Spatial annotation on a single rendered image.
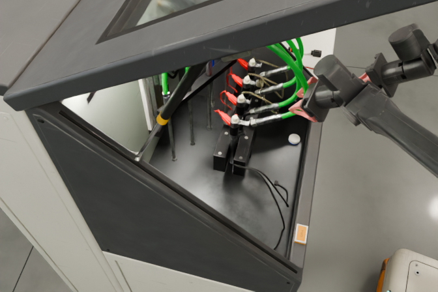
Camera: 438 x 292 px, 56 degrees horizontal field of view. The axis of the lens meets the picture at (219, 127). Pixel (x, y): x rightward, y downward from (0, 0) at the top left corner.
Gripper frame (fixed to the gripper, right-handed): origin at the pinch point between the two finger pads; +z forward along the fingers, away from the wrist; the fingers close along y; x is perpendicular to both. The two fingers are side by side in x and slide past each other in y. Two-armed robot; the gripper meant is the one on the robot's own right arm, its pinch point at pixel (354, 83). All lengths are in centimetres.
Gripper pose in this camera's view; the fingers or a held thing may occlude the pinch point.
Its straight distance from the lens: 116.5
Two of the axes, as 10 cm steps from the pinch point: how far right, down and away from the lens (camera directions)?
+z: -6.2, 1.5, 7.7
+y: -6.0, -7.2, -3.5
